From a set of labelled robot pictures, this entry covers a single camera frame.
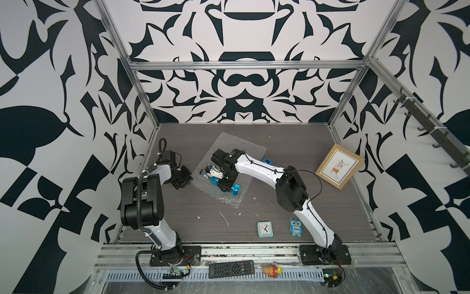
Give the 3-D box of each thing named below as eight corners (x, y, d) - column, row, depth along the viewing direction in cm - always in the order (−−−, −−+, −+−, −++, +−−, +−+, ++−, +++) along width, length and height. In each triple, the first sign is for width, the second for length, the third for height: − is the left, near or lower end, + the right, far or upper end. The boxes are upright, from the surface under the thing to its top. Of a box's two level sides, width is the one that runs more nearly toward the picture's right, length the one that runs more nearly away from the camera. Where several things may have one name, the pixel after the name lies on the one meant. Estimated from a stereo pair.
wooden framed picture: (314, 173, 100) (326, 156, 87) (324, 161, 105) (336, 142, 93) (340, 190, 94) (356, 174, 81) (348, 175, 99) (365, 158, 87)
